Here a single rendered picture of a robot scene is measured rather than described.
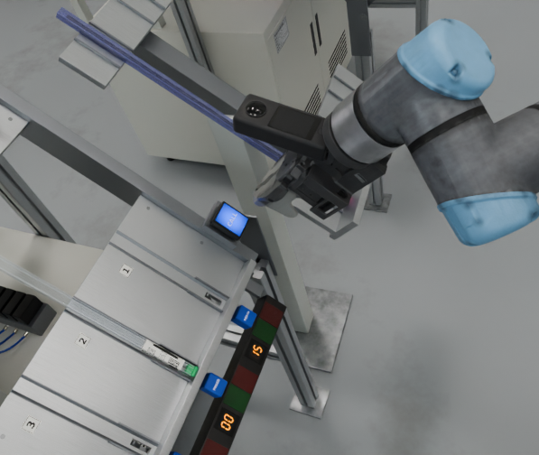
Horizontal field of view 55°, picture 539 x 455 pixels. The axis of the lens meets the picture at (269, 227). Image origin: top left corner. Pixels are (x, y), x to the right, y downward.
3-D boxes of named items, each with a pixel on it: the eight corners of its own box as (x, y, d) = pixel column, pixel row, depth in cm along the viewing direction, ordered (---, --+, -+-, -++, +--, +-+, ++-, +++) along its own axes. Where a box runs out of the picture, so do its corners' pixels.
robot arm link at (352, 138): (343, 116, 50) (366, 65, 54) (317, 139, 54) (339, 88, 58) (401, 162, 52) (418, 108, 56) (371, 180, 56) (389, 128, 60)
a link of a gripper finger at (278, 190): (262, 213, 67) (298, 187, 60) (252, 207, 67) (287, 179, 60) (274, 187, 70) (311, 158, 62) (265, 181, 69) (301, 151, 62)
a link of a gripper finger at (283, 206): (274, 235, 73) (311, 212, 65) (240, 212, 71) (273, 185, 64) (282, 218, 75) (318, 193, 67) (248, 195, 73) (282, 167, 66)
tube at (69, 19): (346, 199, 85) (349, 197, 84) (343, 206, 85) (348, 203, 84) (60, 12, 73) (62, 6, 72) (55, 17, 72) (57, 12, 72)
